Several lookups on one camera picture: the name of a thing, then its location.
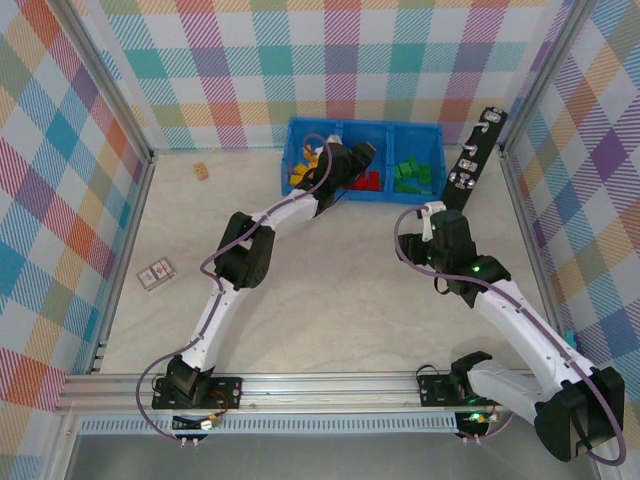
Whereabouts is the blue three-compartment bin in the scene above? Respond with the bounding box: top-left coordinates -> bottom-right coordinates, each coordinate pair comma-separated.
280,117 -> 446,204

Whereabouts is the black tool holder strip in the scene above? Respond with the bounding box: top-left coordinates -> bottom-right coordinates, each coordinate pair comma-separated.
442,106 -> 510,216

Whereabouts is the playing card box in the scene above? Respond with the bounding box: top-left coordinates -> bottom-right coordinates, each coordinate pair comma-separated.
138,257 -> 177,293

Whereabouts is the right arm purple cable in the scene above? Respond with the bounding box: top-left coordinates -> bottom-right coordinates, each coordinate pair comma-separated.
393,205 -> 629,467

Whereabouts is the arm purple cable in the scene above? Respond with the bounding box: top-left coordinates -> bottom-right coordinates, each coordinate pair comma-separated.
135,132 -> 334,444
393,205 -> 629,467

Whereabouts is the aluminium side rail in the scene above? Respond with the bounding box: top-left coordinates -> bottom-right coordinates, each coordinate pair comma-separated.
84,152 -> 160,375
498,149 -> 564,346

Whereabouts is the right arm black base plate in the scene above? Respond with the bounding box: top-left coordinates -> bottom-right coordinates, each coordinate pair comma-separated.
417,372 -> 511,407

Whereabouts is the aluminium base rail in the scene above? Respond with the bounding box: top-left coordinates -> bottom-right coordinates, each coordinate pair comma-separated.
54,369 -> 601,415

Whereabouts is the aluminium frame post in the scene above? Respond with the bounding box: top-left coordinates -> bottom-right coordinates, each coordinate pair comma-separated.
499,0 -> 599,156
58,0 -> 156,162

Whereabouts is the white slotted cable tray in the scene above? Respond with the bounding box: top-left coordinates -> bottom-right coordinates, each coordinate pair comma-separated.
79,417 -> 459,435

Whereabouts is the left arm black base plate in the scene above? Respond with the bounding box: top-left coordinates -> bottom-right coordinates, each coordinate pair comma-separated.
152,376 -> 244,412

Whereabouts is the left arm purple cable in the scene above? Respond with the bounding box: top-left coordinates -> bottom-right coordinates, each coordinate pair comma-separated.
135,132 -> 334,444

